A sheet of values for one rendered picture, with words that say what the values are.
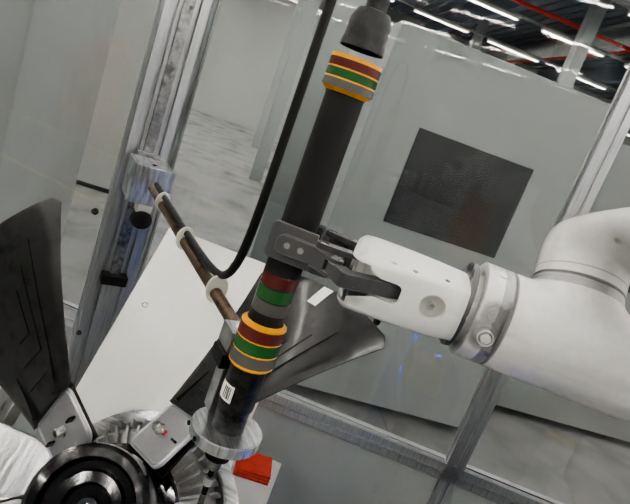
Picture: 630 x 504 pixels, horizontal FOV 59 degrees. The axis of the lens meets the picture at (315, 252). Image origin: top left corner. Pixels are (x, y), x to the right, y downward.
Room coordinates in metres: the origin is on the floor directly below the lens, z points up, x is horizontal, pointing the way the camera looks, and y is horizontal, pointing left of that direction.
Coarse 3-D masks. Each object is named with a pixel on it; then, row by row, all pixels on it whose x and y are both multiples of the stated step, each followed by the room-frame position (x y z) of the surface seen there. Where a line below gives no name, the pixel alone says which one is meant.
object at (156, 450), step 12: (168, 408) 0.59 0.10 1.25; (156, 420) 0.57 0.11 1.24; (168, 420) 0.56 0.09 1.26; (180, 420) 0.55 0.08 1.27; (144, 432) 0.56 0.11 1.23; (168, 432) 0.54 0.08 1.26; (180, 432) 0.53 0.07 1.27; (132, 444) 0.55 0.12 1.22; (144, 444) 0.54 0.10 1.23; (156, 444) 0.53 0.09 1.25; (168, 444) 0.52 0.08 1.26; (180, 444) 0.51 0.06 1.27; (144, 456) 0.52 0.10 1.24; (156, 456) 0.51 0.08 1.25; (168, 456) 0.50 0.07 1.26; (156, 468) 0.49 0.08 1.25
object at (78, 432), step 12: (60, 396) 0.53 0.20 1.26; (72, 396) 0.52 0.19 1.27; (60, 408) 0.53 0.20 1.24; (72, 408) 0.52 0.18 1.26; (48, 420) 0.54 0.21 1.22; (60, 420) 0.53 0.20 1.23; (84, 420) 0.51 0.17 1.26; (48, 432) 0.54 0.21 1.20; (72, 432) 0.52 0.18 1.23; (84, 432) 0.51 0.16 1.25; (60, 444) 0.53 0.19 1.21; (72, 444) 0.52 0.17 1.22
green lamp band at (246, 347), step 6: (240, 336) 0.47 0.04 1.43; (234, 342) 0.47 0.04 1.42; (240, 342) 0.46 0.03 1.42; (246, 342) 0.46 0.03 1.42; (240, 348) 0.46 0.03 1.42; (246, 348) 0.46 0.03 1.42; (252, 348) 0.46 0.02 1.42; (258, 348) 0.46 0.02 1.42; (264, 348) 0.46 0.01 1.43; (270, 348) 0.46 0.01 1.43; (276, 348) 0.47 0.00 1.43; (252, 354) 0.46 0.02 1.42; (258, 354) 0.46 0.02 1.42; (264, 354) 0.46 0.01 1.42; (270, 354) 0.46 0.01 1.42; (276, 354) 0.47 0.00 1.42
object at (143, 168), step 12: (132, 156) 1.01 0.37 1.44; (144, 156) 1.05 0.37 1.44; (156, 156) 1.06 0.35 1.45; (132, 168) 0.98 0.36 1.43; (144, 168) 0.96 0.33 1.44; (156, 168) 0.98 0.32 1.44; (168, 168) 1.02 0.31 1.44; (132, 180) 0.96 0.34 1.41; (144, 180) 0.97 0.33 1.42; (156, 180) 0.98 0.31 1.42; (168, 180) 0.99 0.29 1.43; (132, 192) 0.96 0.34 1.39; (144, 192) 0.97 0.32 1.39; (168, 192) 0.99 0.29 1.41; (144, 204) 0.97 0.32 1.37
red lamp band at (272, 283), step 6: (264, 270) 0.47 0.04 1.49; (264, 276) 0.47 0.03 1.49; (270, 276) 0.47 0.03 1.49; (276, 276) 0.46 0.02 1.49; (264, 282) 0.47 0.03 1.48; (270, 282) 0.46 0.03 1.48; (276, 282) 0.46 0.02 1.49; (282, 282) 0.46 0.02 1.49; (288, 282) 0.47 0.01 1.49; (294, 282) 0.47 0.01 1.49; (276, 288) 0.46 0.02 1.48; (282, 288) 0.46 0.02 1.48; (288, 288) 0.47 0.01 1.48; (294, 288) 0.47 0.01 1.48
